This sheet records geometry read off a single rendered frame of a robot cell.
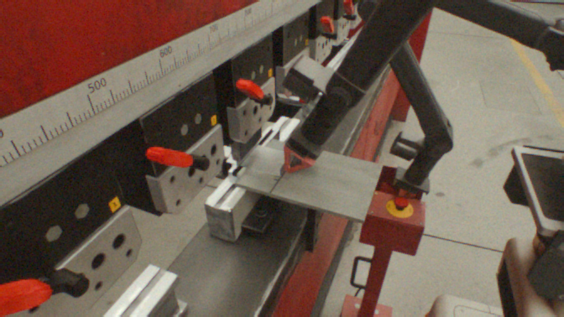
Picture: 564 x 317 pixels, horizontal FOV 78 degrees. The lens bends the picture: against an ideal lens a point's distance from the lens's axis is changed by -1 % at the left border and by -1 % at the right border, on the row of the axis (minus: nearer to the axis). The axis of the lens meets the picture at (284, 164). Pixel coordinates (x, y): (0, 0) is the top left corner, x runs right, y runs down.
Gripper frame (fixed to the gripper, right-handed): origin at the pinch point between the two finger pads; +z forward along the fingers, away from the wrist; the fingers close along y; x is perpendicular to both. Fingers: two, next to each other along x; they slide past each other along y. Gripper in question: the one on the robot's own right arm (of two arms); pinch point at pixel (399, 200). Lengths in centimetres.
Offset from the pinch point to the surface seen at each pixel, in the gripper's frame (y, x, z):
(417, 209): -3.2, 8.5, -6.1
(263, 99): 39, 36, -36
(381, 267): -5.7, 7.3, 23.2
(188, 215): 85, -33, 97
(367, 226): 7.5, 14.9, 1.3
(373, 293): -9.4, 7.1, 37.8
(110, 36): 49, 60, -51
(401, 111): -16, -185, 59
